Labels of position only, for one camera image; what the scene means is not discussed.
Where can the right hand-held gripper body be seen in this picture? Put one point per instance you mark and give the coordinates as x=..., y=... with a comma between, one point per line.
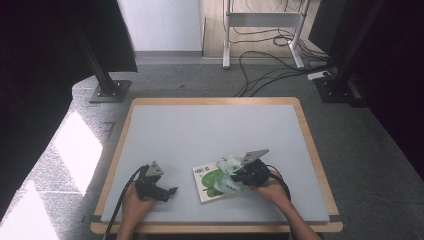
x=256, y=173

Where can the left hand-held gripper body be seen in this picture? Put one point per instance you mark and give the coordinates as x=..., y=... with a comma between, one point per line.
x=146, y=186

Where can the light green cloth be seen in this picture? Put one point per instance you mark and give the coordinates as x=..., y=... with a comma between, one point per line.
x=226, y=185

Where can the caterpillar picture book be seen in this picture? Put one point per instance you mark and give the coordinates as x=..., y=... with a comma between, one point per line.
x=203, y=186

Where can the person's left hand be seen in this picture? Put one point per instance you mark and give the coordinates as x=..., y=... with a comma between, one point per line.
x=135, y=208

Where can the person's right hand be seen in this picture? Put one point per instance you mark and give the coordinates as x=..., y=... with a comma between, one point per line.
x=273, y=191

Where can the grey table mat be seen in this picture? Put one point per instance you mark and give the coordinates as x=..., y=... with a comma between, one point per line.
x=200, y=133

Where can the wooden table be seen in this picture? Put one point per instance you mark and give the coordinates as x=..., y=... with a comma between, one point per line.
x=216, y=100

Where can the black metal stand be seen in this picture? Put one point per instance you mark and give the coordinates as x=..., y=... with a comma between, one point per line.
x=108, y=90
x=336, y=90

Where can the white power strip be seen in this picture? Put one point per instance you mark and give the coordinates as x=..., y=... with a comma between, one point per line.
x=318, y=75

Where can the black curtain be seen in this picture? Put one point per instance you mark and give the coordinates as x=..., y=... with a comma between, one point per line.
x=393, y=66
x=33, y=66

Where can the white metal stand frame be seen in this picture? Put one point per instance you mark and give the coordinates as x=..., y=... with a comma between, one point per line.
x=263, y=19

